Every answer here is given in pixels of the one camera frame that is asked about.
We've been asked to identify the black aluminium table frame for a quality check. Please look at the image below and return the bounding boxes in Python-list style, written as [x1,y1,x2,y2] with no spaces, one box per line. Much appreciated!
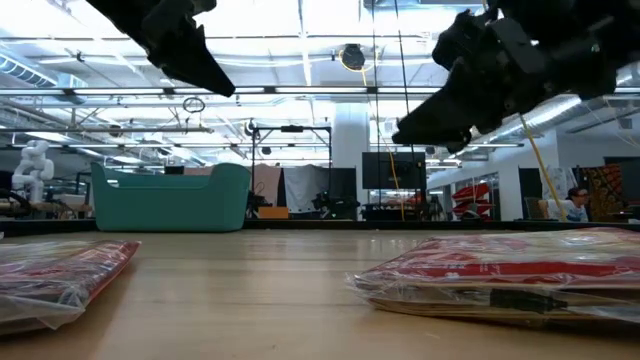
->
[0,217,640,233]

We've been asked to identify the black hanging cable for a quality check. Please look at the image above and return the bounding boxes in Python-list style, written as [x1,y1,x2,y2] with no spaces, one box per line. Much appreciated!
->
[371,0,381,152]
[393,0,414,121]

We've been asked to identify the dark patterned cloth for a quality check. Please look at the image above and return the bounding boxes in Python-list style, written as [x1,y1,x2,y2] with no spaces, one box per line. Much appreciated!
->
[579,164,626,211]

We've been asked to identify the black metal frame rig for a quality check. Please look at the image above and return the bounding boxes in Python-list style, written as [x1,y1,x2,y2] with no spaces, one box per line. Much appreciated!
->
[251,124,333,221]

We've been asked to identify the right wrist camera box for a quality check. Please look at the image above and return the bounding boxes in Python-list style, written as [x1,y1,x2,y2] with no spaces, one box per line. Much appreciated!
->
[432,8,496,71]

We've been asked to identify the black tall panel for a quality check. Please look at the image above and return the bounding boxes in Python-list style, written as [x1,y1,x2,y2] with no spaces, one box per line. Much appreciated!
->
[518,167,544,221]

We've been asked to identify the shelf with red bins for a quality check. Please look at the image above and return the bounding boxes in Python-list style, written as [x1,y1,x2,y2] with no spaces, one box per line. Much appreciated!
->
[452,180,499,219]

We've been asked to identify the white humanoid robot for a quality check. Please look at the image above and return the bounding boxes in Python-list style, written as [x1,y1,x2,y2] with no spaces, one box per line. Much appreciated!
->
[10,139,55,205]

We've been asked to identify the pale pink hanging cloth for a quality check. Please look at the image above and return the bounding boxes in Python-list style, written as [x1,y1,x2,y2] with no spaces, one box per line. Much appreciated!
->
[252,164,282,206]

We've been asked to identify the black wall monitor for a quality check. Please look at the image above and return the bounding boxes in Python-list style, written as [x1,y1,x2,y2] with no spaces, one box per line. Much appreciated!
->
[361,151,427,191]

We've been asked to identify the red Orville popcorn bag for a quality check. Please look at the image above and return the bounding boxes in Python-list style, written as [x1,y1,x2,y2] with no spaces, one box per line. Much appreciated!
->
[344,227,640,331]
[0,238,142,336]

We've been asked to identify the teal plastic basket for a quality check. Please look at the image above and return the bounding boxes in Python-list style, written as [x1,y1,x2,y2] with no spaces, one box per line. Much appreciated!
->
[89,161,253,233]

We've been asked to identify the thick yellow cable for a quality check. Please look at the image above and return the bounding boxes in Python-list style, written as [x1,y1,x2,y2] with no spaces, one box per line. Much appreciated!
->
[481,0,570,222]

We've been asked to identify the thin yellow cord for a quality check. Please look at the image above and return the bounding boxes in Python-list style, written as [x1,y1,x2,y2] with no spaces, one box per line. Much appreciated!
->
[359,67,405,222]

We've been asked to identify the person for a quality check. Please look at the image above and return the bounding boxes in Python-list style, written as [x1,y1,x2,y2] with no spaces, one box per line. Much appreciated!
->
[547,186,591,223]

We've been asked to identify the orange box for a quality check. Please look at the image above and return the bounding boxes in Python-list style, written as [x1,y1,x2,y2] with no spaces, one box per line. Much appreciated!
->
[256,205,290,220]

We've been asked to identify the white hanging cloth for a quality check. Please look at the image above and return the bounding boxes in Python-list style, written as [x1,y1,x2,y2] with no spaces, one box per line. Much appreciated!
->
[283,164,330,214]

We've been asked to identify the black machine on bench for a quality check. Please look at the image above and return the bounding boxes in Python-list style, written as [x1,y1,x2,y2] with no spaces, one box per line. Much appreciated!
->
[312,191,360,221]

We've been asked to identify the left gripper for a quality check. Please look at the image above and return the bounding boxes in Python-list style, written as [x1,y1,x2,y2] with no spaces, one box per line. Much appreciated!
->
[84,0,237,99]

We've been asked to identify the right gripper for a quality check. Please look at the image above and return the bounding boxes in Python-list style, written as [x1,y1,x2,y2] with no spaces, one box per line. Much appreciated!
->
[392,18,620,155]

